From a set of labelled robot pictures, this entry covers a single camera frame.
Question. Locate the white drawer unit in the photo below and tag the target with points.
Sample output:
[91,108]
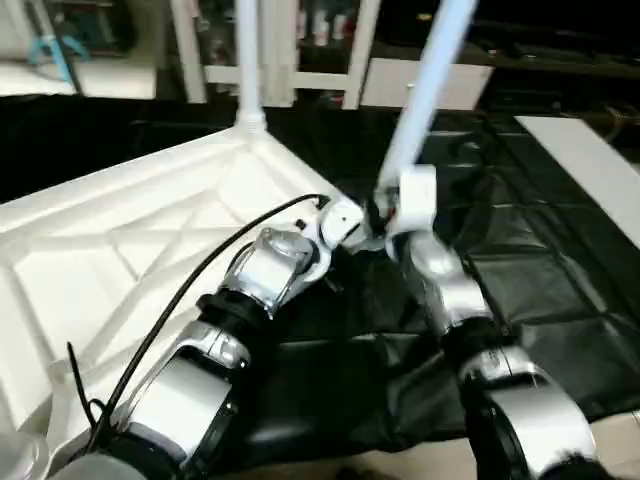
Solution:
[380,85]

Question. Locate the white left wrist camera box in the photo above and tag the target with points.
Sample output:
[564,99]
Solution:
[342,222]

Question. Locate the white flat board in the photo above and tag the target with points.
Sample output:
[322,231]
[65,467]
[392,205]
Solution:
[590,165]

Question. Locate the black work mat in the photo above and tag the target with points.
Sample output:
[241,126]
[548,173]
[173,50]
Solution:
[540,280]

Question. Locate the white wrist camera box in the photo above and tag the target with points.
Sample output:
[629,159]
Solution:
[415,200]
[342,222]

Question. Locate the white glass door cabinet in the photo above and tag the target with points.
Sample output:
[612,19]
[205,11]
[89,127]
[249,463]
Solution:
[285,40]

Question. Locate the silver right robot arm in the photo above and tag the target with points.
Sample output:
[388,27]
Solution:
[445,285]

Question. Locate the white plastic table top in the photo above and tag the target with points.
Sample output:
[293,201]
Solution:
[100,260]

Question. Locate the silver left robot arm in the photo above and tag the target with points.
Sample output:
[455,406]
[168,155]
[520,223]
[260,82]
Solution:
[265,270]

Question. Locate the light blue stand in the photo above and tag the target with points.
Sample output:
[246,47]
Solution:
[60,55]

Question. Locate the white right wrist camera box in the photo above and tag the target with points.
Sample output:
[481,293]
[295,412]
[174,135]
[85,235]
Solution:
[415,200]

